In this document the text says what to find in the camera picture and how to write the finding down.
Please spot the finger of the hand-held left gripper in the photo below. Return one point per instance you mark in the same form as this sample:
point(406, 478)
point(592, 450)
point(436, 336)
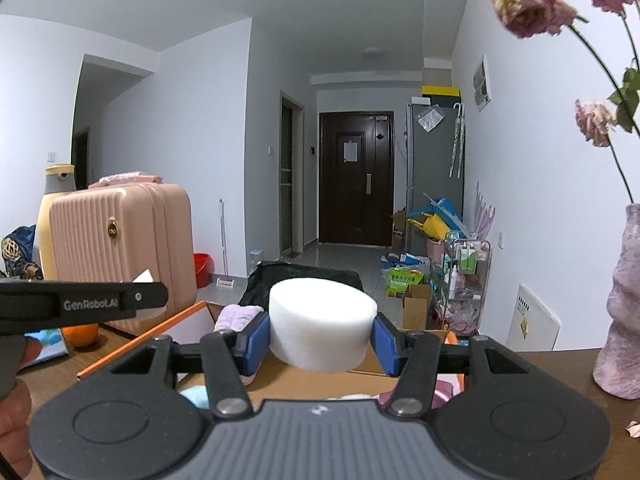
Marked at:
point(90, 305)

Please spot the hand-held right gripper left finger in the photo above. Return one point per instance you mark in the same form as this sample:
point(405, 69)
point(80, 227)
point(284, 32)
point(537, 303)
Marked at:
point(257, 345)

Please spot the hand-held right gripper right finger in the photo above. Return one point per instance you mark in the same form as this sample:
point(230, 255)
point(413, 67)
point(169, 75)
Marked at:
point(385, 345)

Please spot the white tissue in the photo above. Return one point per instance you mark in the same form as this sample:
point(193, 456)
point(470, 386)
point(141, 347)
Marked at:
point(150, 316)

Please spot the white foam cylinder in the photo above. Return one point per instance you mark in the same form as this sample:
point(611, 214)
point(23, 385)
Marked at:
point(320, 325)

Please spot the printed cardboard box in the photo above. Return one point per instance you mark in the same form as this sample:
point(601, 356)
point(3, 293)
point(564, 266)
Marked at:
point(320, 385)

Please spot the light blue plush toy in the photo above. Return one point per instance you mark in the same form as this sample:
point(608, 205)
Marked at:
point(194, 396)

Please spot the person's left hand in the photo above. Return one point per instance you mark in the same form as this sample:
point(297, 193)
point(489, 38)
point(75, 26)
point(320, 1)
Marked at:
point(17, 425)

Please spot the orange fruit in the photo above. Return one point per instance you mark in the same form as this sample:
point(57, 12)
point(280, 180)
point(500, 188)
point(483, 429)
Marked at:
point(80, 335)

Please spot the purple fluffy towel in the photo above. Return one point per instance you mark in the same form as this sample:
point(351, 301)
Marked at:
point(237, 317)

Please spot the blue tissue pack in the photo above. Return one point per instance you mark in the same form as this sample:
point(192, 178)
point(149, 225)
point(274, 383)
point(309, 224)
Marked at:
point(47, 345)

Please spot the small open cardboard box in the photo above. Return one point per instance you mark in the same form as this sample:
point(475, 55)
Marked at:
point(415, 310)

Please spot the green printed bag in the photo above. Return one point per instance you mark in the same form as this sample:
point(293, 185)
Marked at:
point(405, 282)

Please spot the white mop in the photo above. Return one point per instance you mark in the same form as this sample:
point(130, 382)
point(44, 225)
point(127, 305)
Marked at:
point(225, 282)

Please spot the pink ribbed suitcase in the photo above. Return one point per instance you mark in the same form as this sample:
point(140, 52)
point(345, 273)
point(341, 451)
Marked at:
point(125, 240)

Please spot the pink satin scrunchie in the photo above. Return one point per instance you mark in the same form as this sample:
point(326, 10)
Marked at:
point(442, 392)

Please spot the black bag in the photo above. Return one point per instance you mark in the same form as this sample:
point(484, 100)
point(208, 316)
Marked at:
point(345, 280)

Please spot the blue white floor packs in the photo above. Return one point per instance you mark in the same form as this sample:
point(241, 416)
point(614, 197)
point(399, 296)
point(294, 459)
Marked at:
point(405, 261)

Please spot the dark blue patterned bag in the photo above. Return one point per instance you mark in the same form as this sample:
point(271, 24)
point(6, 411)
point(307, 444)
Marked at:
point(17, 255)

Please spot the small pale blue container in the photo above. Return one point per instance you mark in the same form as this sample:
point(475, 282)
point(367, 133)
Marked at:
point(256, 256)

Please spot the red bucket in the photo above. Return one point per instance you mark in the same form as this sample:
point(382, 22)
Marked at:
point(202, 270)

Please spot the metal trolley rack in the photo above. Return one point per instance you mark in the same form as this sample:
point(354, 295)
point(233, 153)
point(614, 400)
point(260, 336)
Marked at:
point(467, 285)

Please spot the pink bin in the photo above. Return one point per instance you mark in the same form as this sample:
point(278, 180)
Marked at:
point(436, 250)

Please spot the brown cardboard carton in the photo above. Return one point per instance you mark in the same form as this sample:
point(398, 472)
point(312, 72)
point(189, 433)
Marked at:
point(398, 230)

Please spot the yellow shopping bag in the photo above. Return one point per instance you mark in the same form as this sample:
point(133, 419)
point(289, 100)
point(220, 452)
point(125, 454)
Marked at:
point(432, 227)

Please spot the pink folded cloth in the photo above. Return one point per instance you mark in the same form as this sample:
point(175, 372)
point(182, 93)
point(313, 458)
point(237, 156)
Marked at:
point(125, 180)

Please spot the yellow thermos jug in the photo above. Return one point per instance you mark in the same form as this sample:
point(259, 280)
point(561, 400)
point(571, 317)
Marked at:
point(55, 180)

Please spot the white leaning board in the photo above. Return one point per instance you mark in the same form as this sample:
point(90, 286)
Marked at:
point(532, 320)

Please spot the blue folded board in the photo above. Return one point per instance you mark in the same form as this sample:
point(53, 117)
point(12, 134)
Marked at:
point(450, 210)

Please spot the dark wooden entrance door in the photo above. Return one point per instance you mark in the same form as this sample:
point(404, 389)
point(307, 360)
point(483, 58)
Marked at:
point(345, 200)

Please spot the dark side doorway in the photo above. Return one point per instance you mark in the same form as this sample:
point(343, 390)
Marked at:
point(287, 175)

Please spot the grey refrigerator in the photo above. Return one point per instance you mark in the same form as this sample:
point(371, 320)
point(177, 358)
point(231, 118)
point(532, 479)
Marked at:
point(430, 170)

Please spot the white paper notice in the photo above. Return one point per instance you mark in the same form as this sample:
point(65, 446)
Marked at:
point(350, 151)

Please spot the folded clear umbrella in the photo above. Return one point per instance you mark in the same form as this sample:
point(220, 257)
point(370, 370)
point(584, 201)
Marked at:
point(457, 140)

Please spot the clear plastic bag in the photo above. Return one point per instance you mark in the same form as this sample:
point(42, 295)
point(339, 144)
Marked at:
point(430, 119)

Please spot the purple textured vase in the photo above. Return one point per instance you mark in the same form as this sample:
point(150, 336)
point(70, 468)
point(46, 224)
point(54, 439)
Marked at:
point(622, 320)

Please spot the yellow black box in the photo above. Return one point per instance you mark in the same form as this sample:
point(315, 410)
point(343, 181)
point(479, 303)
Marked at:
point(442, 91)

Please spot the fallen pink petal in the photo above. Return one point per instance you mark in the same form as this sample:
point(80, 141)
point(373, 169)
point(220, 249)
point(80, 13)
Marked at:
point(634, 429)

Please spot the bunch of dried pink roses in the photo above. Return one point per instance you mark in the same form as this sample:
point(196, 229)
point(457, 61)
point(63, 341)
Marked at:
point(530, 5)

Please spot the purple wall decoration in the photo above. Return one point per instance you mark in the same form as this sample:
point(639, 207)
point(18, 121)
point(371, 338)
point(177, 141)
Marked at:
point(484, 215)

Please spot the white wall panel box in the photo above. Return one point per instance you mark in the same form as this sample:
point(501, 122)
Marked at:
point(482, 82)

